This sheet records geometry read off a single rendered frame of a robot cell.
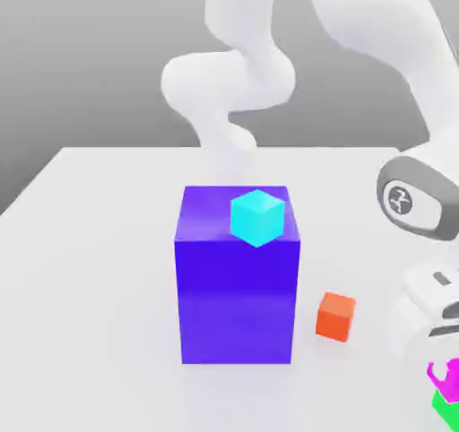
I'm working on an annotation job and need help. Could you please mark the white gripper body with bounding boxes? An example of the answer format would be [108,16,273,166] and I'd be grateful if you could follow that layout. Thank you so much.
[388,290,459,367]

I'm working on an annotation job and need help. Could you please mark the large purple box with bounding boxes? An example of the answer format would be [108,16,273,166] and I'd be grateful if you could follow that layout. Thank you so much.
[173,185,301,366]

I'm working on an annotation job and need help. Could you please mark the small cyan cube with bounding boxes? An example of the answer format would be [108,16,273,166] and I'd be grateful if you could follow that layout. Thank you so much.
[229,188,286,249]

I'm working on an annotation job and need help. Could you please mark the small orange cube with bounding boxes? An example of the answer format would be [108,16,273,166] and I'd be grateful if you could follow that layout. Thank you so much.
[315,291,357,343]

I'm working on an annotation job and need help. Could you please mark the small magenta cube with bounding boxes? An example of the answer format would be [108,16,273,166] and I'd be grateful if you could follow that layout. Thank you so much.
[426,358,459,405]

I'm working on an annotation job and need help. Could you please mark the small green cube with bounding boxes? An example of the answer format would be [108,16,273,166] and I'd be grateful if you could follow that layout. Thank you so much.
[431,388,459,432]

